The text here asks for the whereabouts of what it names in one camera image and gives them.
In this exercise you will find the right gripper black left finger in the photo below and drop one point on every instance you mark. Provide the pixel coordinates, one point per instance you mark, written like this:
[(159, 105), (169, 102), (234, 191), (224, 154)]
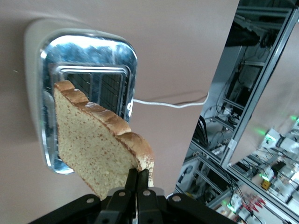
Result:
[(119, 203)]

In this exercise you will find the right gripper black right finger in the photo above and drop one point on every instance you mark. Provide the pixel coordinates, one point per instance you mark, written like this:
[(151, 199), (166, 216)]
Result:
[(148, 205)]

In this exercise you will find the slice of brown bread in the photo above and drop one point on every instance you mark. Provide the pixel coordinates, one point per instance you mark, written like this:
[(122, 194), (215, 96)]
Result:
[(93, 144)]

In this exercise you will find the cream and chrome toaster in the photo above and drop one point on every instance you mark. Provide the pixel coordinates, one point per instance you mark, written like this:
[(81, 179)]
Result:
[(88, 51)]

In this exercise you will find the aluminium profile beam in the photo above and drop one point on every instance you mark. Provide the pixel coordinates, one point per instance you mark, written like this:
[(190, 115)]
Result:
[(233, 144)]

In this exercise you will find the brown table cover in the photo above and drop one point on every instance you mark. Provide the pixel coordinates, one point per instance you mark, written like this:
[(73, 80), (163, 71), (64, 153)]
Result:
[(175, 46)]

